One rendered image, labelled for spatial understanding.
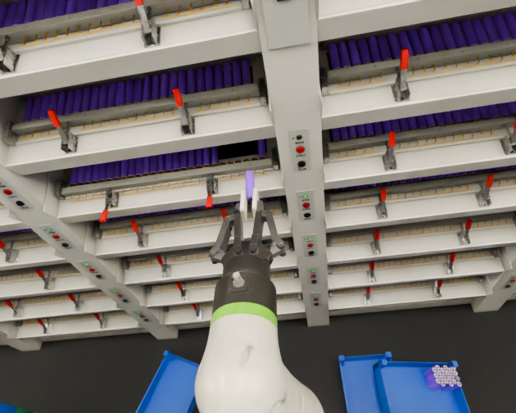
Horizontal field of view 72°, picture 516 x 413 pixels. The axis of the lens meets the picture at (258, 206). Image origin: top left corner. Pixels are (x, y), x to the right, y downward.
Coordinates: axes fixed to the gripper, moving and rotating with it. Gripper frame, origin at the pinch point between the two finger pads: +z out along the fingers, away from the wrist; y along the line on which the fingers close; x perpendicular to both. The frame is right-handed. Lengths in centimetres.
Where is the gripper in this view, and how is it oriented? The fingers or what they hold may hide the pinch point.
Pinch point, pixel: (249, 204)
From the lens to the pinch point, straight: 69.3
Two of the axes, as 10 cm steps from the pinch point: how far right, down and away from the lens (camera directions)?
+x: 1.7, 7.7, 6.2
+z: 0.1, -6.3, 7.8
